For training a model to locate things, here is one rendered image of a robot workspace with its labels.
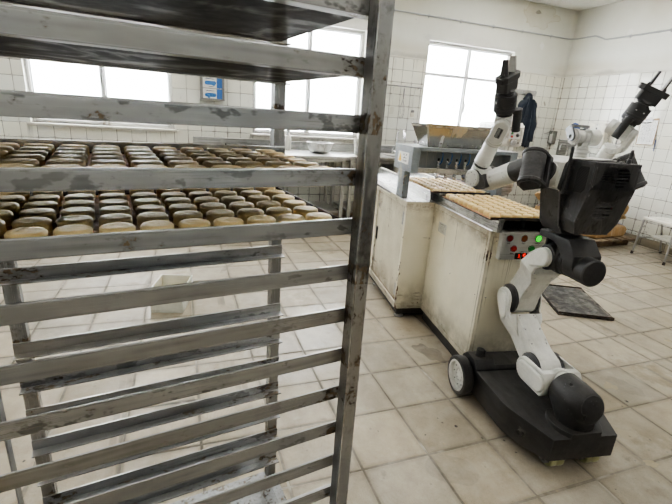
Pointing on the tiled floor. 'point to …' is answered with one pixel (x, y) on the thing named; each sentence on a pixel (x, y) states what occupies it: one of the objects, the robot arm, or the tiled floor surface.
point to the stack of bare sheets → (574, 302)
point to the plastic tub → (171, 284)
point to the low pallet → (613, 241)
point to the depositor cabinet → (400, 247)
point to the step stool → (657, 235)
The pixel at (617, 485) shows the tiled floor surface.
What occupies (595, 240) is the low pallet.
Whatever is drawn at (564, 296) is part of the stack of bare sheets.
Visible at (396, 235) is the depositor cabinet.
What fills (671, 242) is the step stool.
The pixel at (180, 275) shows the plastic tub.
